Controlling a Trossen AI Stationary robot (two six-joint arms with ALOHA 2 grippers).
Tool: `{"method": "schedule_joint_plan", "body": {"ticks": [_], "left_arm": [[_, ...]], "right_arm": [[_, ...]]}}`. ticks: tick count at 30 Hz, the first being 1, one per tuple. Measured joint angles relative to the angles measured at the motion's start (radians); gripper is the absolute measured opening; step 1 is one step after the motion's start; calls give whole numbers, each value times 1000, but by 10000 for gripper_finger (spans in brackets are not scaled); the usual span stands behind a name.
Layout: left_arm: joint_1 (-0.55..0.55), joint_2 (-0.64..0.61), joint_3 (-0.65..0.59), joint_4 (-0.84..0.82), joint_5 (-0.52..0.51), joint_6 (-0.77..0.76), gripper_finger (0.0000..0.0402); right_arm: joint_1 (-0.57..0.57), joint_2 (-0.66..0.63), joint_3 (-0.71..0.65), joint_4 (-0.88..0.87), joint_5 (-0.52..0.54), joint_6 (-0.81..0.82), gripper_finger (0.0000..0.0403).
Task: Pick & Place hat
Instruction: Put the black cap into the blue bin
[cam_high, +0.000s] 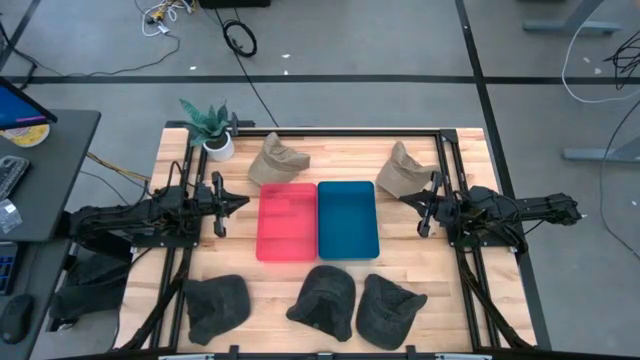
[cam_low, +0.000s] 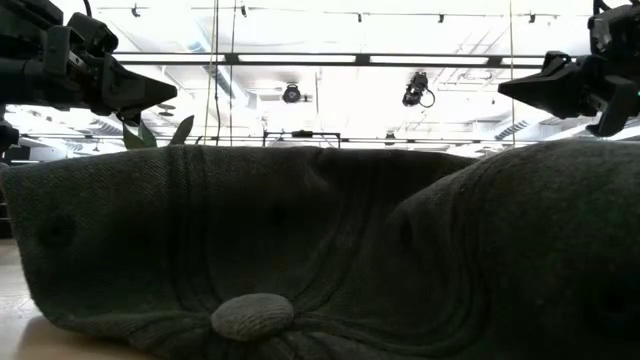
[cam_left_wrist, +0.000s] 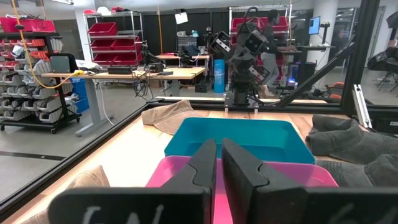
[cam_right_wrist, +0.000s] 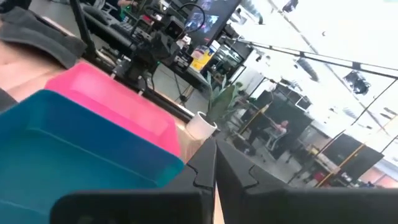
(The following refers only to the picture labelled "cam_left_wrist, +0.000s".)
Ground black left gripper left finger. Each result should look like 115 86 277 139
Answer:
48 138 218 224

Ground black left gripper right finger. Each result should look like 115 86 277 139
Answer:
221 138 398 224

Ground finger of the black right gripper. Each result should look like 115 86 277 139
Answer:
225 49 239 66
238 49 251 67

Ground tan towel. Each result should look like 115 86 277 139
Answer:
141 99 203 136

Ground dark grey fabric hat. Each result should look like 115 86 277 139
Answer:
315 154 398 188
306 114 398 166

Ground tan fabric hat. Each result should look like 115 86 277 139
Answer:
18 164 111 224

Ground computer monitor on arm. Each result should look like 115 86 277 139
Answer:
308 16 322 35

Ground person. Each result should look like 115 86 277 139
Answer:
260 9 298 98

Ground blue cylinder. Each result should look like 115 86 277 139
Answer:
213 58 226 94

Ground red shelf bin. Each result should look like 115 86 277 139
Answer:
231 17 262 32
111 37 141 52
113 52 143 65
92 53 116 65
260 16 289 32
88 22 118 37
90 39 114 51

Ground blue plastic tray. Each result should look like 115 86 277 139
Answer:
164 116 317 165

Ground grey drawer cabinet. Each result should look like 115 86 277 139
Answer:
176 35 198 52

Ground pink plastic tray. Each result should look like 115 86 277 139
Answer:
145 155 339 224

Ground wooden desk with grey legs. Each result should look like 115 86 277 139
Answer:
40 67 206 138

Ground black standing desk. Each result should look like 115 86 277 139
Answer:
279 45 336 52

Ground black computer tower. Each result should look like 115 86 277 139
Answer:
287 61 317 88

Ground small wooden desk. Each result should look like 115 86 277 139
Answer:
155 53 210 77

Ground white paper sign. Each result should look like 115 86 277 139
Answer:
174 12 189 25

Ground black power supply box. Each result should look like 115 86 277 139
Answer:
107 65 134 75

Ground black office chair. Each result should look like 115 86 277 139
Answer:
366 46 398 93

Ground blue storage bin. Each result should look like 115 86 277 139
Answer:
70 77 90 114

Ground black rack with small bins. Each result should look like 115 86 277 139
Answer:
0 30 82 134

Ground grey monitor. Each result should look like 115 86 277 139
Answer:
49 52 78 74

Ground large red storage bin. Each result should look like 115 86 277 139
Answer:
0 17 19 34
17 19 56 34

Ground tangled black cables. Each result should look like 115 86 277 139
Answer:
132 70 162 101

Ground black aluminium table frame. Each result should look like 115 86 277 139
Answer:
0 0 398 218

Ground metal wire shelf rack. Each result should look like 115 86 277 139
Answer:
82 11 144 67

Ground silver aluminium bracket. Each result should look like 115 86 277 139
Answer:
352 83 373 129

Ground yellow power cable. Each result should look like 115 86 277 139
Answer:
11 0 85 90

